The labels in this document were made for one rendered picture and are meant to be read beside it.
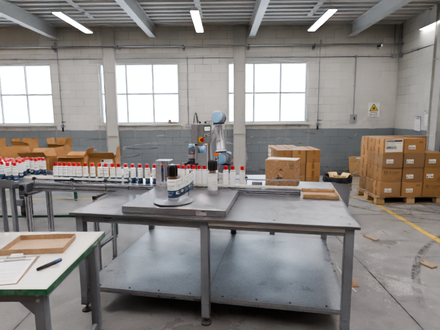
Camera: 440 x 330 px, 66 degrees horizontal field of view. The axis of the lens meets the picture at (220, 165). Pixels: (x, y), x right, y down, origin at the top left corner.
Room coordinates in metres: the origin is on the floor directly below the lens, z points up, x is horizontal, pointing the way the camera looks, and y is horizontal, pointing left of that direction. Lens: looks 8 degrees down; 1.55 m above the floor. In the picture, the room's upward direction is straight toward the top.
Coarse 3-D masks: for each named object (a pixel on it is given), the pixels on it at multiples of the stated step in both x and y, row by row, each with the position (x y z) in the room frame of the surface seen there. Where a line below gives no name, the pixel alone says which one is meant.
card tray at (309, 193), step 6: (306, 192) 3.08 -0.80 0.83; (312, 192) 3.08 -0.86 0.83; (318, 192) 3.07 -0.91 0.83; (324, 192) 3.07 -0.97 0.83; (330, 192) 3.07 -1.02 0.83; (336, 192) 2.96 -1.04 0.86; (306, 198) 2.87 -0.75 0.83; (312, 198) 2.86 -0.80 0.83; (318, 198) 2.85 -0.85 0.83; (324, 198) 2.84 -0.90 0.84; (330, 198) 2.83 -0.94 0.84; (336, 198) 2.82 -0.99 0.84
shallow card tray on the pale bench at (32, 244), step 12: (12, 240) 1.91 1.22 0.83; (24, 240) 1.99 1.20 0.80; (36, 240) 1.99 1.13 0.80; (48, 240) 1.98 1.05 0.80; (60, 240) 1.98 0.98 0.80; (72, 240) 1.95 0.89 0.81; (0, 252) 1.76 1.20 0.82; (12, 252) 1.77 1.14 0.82; (24, 252) 1.78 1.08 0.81; (36, 252) 1.78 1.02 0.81; (48, 252) 1.79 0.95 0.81; (60, 252) 1.79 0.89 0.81
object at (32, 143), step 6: (18, 138) 6.58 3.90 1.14; (24, 138) 6.65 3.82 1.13; (30, 138) 6.36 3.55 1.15; (36, 138) 6.51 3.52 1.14; (12, 144) 6.33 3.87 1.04; (18, 144) 6.32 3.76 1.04; (24, 144) 6.31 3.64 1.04; (30, 144) 6.35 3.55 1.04; (36, 144) 6.53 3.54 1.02; (30, 150) 6.33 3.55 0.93
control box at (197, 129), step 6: (192, 126) 3.23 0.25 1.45; (198, 126) 3.18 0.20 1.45; (210, 126) 3.28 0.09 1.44; (192, 132) 3.23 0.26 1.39; (198, 132) 3.18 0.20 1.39; (204, 132) 3.23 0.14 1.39; (210, 132) 3.28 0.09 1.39; (192, 138) 3.23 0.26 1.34; (198, 138) 3.18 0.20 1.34; (204, 138) 3.23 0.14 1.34; (210, 138) 3.28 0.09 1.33
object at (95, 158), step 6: (90, 156) 4.30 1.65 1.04; (96, 156) 4.31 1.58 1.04; (102, 156) 4.32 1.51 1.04; (108, 156) 4.32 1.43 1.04; (114, 156) 4.33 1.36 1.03; (90, 162) 4.32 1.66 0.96; (96, 162) 4.33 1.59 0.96; (102, 162) 4.33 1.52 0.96; (108, 162) 4.34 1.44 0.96; (114, 162) 4.35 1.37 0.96; (96, 168) 4.33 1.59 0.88; (96, 174) 4.33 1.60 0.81
